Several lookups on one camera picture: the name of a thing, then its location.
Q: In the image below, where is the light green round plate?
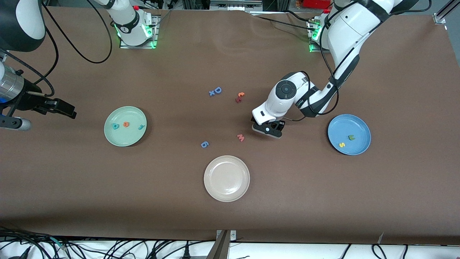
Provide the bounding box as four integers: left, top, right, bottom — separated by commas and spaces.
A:
104, 106, 147, 147

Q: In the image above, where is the brown table cover sheet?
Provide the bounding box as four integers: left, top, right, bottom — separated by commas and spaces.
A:
0, 5, 460, 246

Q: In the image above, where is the blue round plate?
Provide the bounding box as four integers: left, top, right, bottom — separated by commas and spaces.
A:
327, 114, 371, 156

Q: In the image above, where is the beige round plate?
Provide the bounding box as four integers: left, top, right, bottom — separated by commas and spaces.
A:
203, 155, 250, 203

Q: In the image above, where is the red box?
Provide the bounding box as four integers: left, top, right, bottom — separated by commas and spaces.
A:
301, 0, 327, 10

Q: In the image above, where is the grey equipment box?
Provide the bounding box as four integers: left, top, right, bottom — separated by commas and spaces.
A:
210, 0, 263, 12

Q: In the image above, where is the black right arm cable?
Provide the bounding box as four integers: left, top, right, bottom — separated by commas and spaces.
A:
0, 0, 112, 97

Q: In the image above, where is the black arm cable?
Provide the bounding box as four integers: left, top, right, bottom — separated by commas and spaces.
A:
0, 0, 112, 97
286, 0, 432, 123

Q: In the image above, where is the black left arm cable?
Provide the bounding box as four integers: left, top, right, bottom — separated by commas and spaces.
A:
286, 0, 432, 123

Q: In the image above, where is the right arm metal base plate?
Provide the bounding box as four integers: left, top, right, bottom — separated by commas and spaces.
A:
120, 38, 158, 49

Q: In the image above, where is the black tabletop cable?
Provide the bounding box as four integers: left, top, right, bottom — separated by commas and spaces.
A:
256, 15, 313, 31

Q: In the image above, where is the teal connector cable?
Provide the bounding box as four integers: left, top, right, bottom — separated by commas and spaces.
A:
50, 237, 69, 251

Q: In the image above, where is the grey metal post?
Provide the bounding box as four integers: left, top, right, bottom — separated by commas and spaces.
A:
206, 230, 231, 259

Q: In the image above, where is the aluminium frame extrusion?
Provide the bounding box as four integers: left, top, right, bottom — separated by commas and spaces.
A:
437, 0, 460, 20

